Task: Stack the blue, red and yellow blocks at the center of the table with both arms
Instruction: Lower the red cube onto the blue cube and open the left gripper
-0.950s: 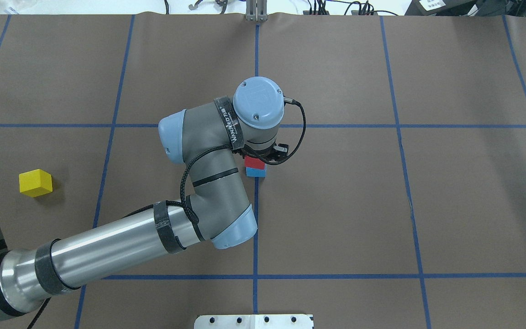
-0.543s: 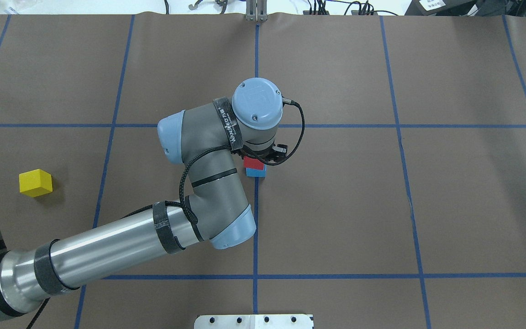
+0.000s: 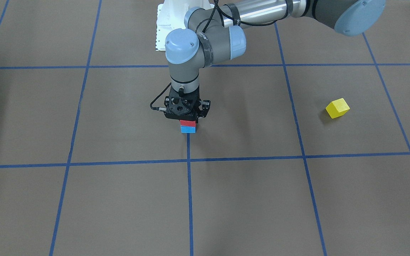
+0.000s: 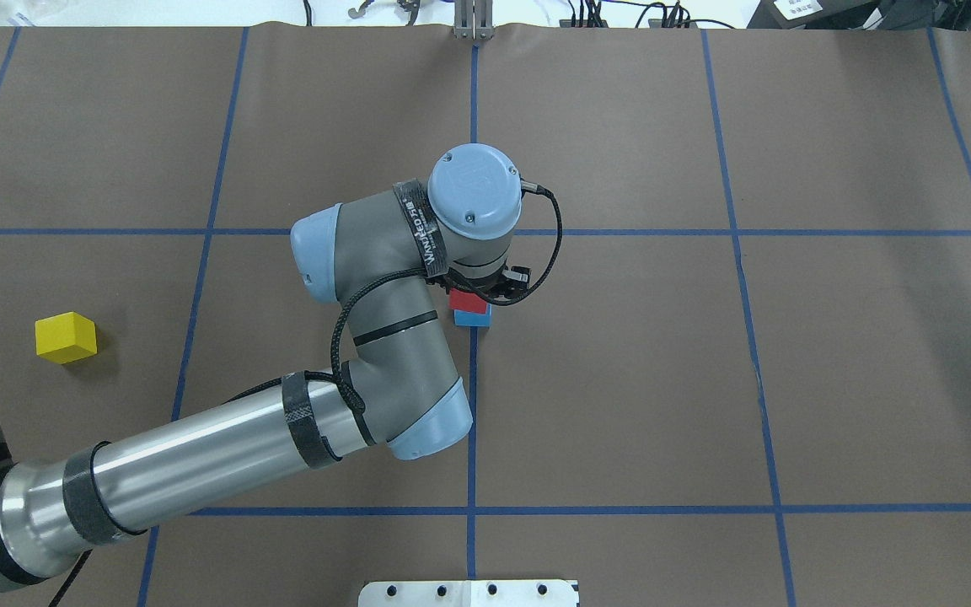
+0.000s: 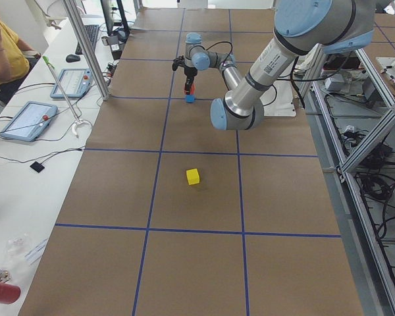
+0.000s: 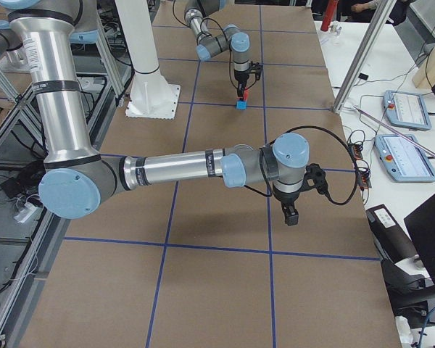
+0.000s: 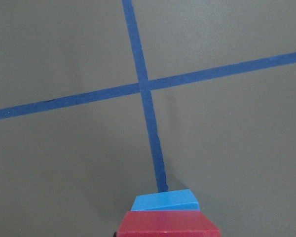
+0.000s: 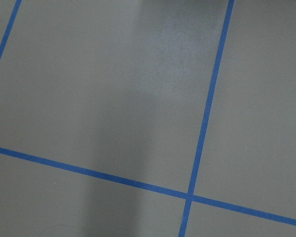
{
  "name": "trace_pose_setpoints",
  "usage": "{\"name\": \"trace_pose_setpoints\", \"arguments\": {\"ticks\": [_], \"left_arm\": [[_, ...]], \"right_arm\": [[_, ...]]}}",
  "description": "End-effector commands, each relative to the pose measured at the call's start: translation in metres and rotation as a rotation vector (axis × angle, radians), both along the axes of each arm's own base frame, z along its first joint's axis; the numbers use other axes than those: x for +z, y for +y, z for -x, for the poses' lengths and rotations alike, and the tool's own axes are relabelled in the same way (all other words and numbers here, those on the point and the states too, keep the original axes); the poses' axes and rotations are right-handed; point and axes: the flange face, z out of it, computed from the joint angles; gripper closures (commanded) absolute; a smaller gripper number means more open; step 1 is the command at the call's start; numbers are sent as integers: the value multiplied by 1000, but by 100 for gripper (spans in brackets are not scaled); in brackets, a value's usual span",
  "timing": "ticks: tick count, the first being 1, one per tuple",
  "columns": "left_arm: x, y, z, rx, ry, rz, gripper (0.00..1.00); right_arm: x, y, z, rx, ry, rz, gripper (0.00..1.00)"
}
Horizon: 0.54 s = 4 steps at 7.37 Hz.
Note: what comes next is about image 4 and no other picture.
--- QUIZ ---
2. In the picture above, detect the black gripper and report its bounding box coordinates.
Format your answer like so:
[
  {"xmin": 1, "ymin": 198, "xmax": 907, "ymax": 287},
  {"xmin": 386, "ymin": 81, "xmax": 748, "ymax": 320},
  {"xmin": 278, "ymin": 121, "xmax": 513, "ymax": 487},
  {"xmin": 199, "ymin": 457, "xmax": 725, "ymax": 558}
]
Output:
[{"xmin": 443, "ymin": 259, "xmax": 533, "ymax": 306}]

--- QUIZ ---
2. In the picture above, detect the red cube block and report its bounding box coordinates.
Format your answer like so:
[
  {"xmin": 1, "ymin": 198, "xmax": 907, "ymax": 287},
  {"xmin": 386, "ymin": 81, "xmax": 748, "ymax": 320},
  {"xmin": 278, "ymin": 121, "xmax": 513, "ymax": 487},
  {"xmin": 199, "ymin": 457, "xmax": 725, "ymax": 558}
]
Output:
[{"xmin": 448, "ymin": 289, "xmax": 490, "ymax": 314}]

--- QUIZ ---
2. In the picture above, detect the blue cube block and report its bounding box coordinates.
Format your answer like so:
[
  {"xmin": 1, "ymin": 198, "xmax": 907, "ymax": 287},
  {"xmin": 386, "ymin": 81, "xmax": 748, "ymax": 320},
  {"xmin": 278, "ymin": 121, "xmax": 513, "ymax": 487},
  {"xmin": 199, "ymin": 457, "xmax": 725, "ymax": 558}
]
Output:
[{"xmin": 453, "ymin": 308, "xmax": 493, "ymax": 328}]

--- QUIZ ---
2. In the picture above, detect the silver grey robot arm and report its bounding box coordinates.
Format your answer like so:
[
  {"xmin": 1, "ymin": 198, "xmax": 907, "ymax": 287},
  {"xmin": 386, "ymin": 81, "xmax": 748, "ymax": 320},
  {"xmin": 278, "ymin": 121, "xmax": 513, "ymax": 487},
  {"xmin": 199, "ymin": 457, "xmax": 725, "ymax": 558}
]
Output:
[{"xmin": 0, "ymin": 143, "xmax": 564, "ymax": 594}]

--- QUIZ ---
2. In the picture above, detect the yellow cube block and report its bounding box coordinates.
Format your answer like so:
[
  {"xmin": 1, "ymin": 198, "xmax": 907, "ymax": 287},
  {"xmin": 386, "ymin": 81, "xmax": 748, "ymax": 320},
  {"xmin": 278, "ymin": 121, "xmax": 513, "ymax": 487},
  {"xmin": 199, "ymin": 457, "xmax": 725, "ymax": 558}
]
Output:
[{"xmin": 34, "ymin": 311, "xmax": 98, "ymax": 365}]

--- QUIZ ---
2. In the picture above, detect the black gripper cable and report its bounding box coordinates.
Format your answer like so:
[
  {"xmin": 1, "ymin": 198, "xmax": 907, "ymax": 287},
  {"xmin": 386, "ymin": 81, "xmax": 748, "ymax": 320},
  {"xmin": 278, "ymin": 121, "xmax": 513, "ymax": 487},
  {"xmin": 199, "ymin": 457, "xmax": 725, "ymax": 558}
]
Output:
[{"xmin": 330, "ymin": 180, "xmax": 564, "ymax": 414}]

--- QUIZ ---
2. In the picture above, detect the aluminium frame post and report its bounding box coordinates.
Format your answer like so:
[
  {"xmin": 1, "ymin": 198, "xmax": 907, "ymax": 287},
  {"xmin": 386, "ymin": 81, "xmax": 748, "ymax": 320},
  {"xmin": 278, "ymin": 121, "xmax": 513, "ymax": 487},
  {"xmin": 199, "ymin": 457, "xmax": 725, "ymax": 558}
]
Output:
[{"xmin": 452, "ymin": 0, "xmax": 496, "ymax": 43}]

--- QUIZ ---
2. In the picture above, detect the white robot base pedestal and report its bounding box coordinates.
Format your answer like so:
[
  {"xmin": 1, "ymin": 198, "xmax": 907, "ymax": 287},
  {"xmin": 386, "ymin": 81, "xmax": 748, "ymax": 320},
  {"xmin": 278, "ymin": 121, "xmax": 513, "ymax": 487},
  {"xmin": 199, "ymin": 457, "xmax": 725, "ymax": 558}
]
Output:
[{"xmin": 357, "ymin": 579, "xmax": 581, "ymax": 606}]

